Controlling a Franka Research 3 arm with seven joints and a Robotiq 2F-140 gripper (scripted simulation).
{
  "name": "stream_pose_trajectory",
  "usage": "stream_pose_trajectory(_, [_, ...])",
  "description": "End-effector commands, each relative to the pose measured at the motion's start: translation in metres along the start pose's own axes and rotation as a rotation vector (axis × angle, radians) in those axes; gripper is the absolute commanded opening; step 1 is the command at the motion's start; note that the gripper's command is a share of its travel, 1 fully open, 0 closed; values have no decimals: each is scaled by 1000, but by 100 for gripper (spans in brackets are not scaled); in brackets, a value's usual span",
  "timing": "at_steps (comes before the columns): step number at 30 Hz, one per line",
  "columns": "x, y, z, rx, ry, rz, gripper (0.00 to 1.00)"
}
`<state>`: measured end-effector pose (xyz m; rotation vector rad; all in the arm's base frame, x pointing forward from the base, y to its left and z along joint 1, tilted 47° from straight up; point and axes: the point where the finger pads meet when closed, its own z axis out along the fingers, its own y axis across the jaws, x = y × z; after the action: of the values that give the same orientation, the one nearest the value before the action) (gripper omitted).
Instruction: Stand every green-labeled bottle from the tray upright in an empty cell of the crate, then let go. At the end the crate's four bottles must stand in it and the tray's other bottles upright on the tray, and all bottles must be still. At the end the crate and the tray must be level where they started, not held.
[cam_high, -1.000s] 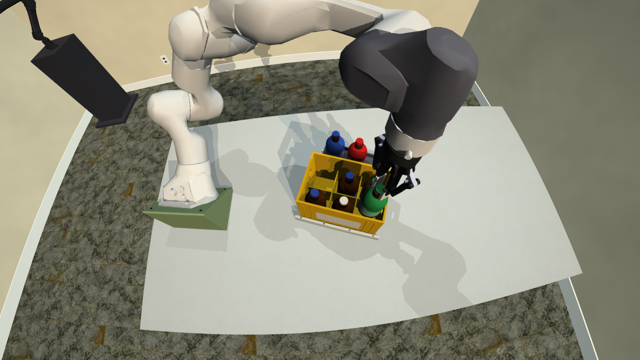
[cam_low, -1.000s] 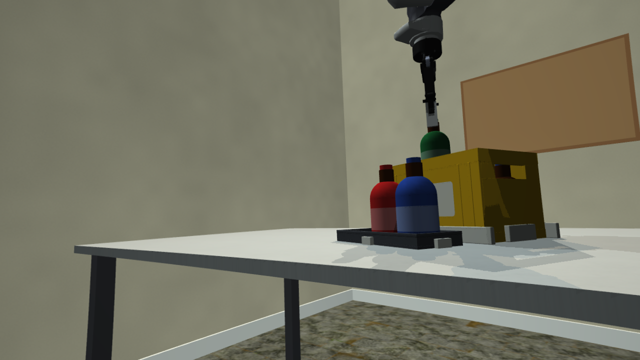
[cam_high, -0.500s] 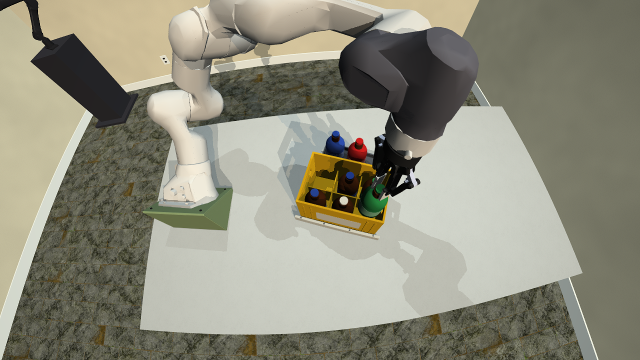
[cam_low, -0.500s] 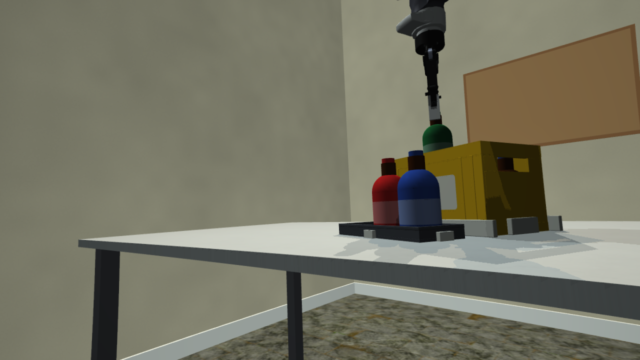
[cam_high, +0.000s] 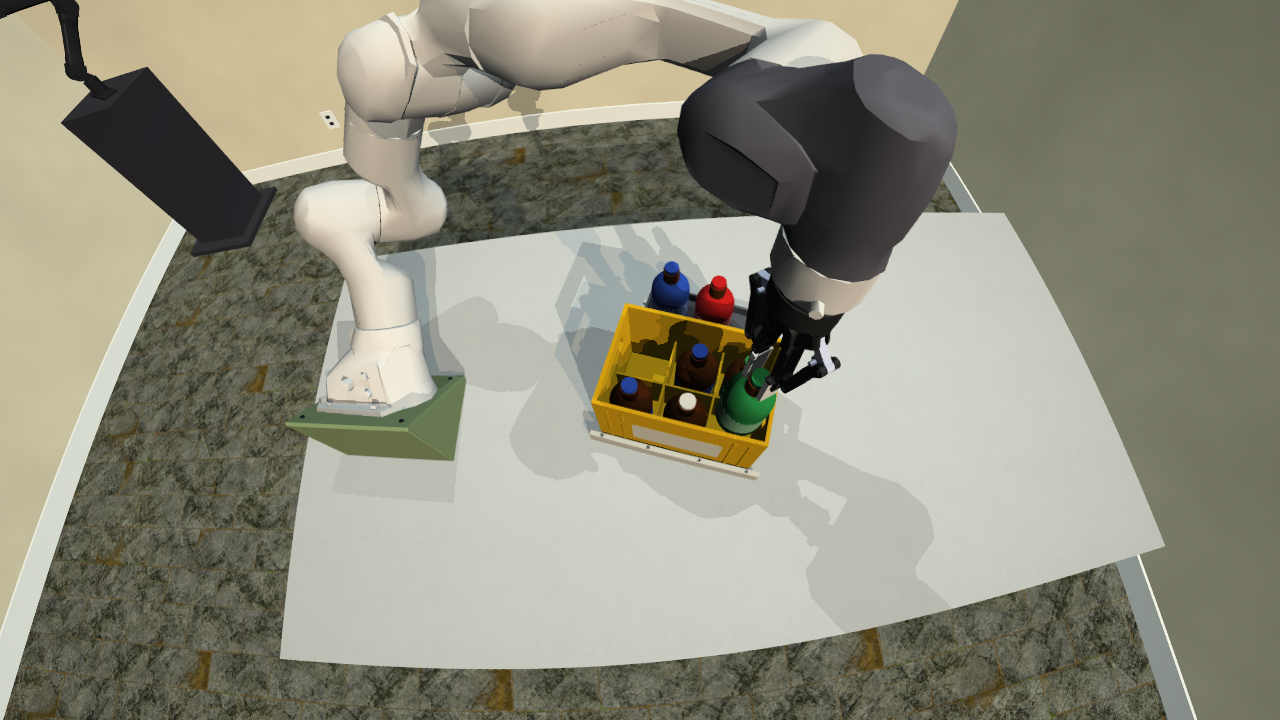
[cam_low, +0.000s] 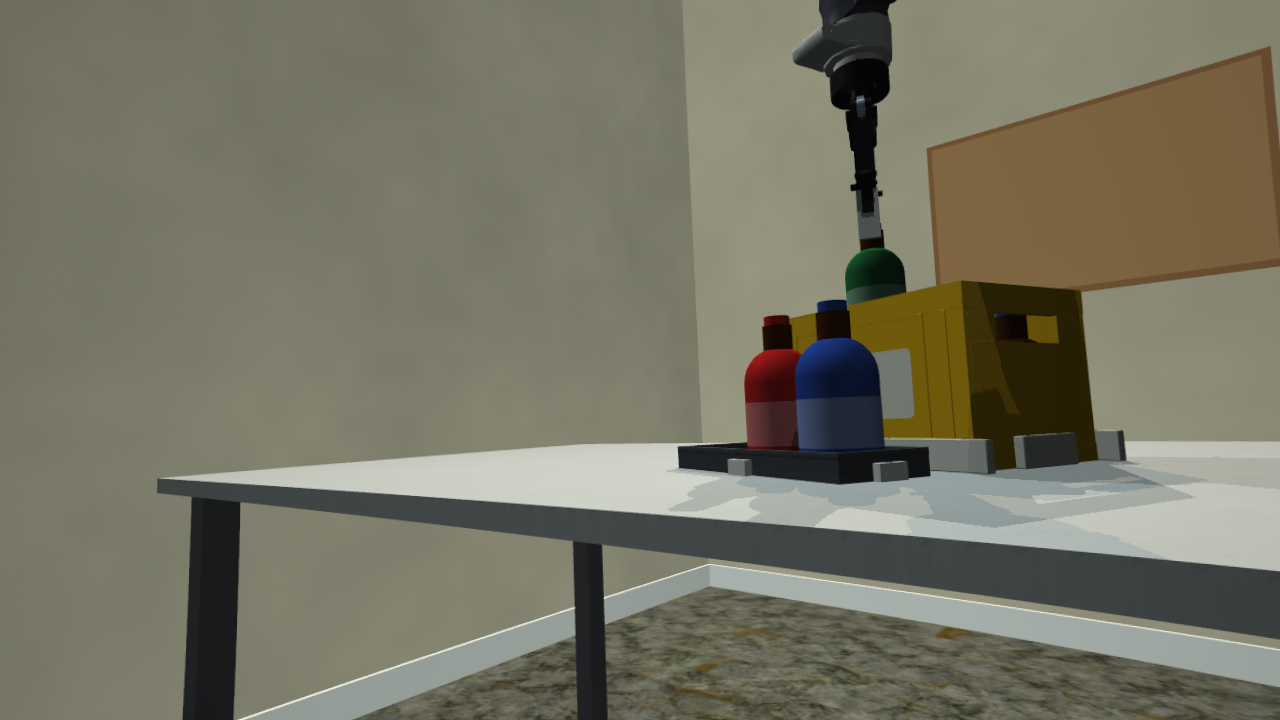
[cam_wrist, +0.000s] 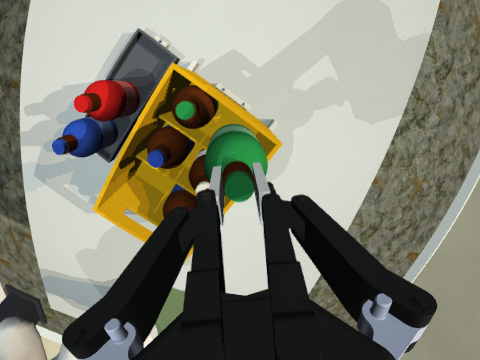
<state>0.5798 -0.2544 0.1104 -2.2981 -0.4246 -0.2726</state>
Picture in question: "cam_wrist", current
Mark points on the green bottle with pale green label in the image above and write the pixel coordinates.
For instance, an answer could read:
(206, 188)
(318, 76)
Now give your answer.
(234, 148)

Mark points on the brown bottle with green cap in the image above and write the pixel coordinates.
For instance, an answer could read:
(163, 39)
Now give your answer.
(194, 106)

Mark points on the red bottle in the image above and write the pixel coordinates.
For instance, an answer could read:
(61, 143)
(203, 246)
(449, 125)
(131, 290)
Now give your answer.
(107, 100)

